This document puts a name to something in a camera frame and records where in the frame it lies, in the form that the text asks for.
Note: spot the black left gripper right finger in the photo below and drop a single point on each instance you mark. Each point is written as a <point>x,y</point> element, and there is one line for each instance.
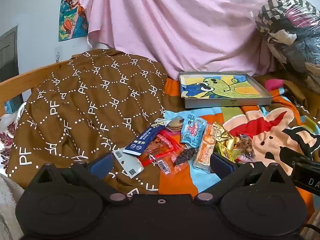
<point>231,175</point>

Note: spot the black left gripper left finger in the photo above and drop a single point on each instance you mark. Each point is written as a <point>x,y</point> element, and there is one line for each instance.
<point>91,175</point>

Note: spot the gold foil snack packet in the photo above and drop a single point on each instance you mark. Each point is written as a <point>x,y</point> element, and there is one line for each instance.
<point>225,138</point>

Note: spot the orange bread bar packet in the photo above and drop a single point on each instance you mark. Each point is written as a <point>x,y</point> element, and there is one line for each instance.
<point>206,149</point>

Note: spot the navy blue stick snack packet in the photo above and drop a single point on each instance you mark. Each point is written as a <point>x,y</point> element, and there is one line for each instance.
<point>138,145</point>

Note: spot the dark dried fruit clear packet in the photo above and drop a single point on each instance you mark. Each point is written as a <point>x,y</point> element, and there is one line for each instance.
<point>176,161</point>

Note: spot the light blue snack packet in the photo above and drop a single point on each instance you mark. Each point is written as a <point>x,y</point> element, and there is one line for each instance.
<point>192,130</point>

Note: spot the red meat snack packet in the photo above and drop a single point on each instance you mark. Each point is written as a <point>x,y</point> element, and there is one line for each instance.
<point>163,144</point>

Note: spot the round cake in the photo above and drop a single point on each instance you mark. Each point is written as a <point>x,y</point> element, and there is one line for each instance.
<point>175,124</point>

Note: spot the yellow candy bar packet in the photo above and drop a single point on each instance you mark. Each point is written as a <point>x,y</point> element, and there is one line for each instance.
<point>224,151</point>

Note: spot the small dark nut snack packet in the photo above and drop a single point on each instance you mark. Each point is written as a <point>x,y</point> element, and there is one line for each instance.
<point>247,153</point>

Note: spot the brown PF patterned quilt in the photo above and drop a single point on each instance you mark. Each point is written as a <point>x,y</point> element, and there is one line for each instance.
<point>96,103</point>

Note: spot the grey tray with frog drawing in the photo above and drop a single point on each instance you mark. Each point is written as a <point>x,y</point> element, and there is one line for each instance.
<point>221,89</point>

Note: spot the dark door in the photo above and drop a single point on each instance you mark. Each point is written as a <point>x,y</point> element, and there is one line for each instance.
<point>9,66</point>

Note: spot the plastic bag of clothes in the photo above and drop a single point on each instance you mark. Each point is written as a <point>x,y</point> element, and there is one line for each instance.
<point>291,30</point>

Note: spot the pink hanging sheet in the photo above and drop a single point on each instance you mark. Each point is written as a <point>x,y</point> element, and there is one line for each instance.
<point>183,35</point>

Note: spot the wooden bed frame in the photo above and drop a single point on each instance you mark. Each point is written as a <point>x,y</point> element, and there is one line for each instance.
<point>17,85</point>

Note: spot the white wall socket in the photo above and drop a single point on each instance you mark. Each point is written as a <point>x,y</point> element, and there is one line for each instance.
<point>58,54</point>

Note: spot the cartoon anime wall poster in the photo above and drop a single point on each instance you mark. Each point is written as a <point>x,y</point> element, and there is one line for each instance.
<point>72,20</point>

